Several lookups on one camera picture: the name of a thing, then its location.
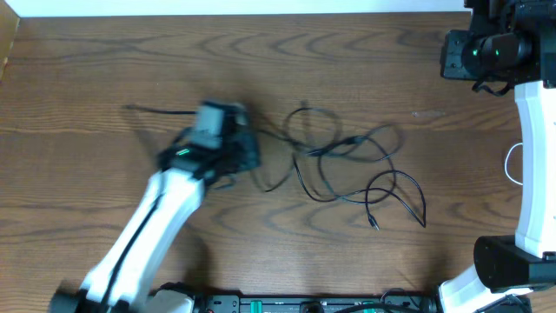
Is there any white cable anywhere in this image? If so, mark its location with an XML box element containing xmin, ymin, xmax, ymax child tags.
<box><xmin>503</xmin><ymin>141</ymin><xmax>524</xmax><ymax>187</ymax></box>

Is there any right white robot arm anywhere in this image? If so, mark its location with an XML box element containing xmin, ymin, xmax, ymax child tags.
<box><xmin>434</xmin><ymin>0</ymin><xmax>555</xmax><ymax>312</ymax></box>

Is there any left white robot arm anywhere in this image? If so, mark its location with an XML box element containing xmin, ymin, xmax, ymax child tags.
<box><xmin>48</xmin><ymin>101</ymin><xmax>260</xmax><ymax>313</ymax></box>

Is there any left camera black cable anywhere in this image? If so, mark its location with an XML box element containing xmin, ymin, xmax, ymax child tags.
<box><xmin>99</xmin><ymin>103</ymin><xmax>199</xmax><ymax>305</ymax></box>

